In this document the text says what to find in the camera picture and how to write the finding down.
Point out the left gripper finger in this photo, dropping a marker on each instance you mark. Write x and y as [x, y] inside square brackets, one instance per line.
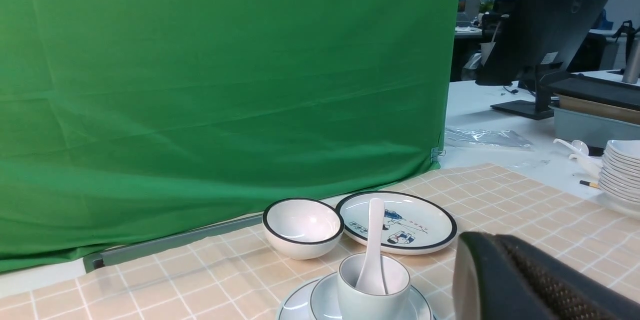
[501, 277]

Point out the plain white ceramic spoon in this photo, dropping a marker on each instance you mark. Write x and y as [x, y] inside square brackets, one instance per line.
[371, 278]

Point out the pale blue ceramic cup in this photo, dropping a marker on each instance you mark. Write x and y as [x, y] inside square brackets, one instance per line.
[396, 276]

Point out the pale blue shallow bowl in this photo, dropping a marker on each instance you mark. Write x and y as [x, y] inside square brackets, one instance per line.
[322, 300]

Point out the stack of white plates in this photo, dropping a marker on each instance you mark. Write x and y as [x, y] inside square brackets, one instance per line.
[619, 176]

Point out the illustrated black-rimmed plate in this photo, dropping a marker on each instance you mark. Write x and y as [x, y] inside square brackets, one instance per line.
[412, 226]

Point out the metal backdrop clip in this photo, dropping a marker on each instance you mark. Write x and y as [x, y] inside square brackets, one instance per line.
[436, 154]

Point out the clear plastic bag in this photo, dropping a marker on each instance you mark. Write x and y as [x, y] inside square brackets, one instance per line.
[486, 139]

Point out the grey storage tray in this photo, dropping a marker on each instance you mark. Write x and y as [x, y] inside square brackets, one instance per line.
[596, 110]

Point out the small black-rimmed white bowl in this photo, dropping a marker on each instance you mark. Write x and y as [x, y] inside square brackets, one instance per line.
[302, 229]

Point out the pale blue flat plate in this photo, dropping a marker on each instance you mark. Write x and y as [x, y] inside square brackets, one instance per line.
[297, 305]

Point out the beige checkered tablecloth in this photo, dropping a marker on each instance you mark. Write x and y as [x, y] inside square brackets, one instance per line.
[238, 276]

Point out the black Dell monitor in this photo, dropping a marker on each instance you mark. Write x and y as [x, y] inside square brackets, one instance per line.
[536, 44]

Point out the green backdrop cloth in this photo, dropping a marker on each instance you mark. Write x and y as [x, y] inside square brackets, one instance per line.
[129, 120]

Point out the grey metal backdrop rail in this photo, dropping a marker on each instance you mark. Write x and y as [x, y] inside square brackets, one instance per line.
[122, 254]

